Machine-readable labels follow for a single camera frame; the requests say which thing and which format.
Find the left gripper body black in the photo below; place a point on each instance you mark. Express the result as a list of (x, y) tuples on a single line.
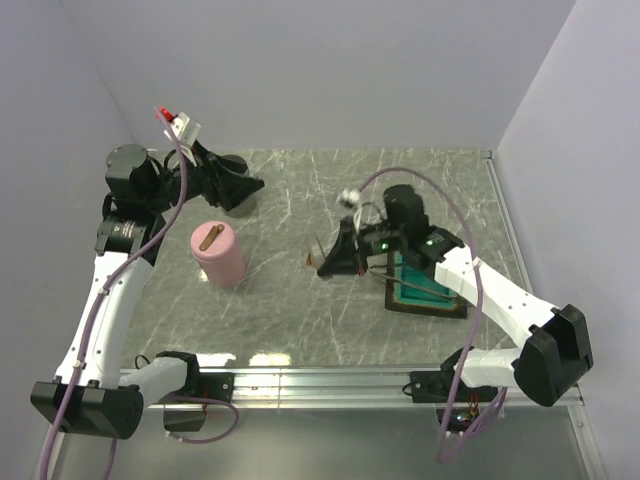
[(200, 179)]

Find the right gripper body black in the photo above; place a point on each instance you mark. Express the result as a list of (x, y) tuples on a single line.
[(378, 239)]

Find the metal serving tongs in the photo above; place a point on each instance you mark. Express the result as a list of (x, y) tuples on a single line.
[(408, 284)]

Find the pink round lid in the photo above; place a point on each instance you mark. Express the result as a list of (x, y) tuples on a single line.
[(214, 241)]

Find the pink cylindrical container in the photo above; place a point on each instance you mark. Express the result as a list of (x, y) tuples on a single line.
[(223, 271)]

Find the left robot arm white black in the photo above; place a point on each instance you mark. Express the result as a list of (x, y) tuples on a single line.
[(87, 394)]

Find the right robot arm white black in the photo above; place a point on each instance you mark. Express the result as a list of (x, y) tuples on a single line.
[(552, 349)]

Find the square black teal plate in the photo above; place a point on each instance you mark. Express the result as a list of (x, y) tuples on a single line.
[(457, 310)]

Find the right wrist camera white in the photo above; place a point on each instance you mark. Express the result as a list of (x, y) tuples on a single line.
[(351, 199)]

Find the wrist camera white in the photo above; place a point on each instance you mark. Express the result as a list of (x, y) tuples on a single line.
[(184, 131), (351, 199)]

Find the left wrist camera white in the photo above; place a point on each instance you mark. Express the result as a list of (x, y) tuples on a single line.
[(184, 131)]

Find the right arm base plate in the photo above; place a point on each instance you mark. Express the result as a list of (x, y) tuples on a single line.
[(431, 386)]

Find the aluminium front rail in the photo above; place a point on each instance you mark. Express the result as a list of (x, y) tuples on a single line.
[(357, 387)]

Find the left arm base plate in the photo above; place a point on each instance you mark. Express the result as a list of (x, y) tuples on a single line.
[(208, 385)]

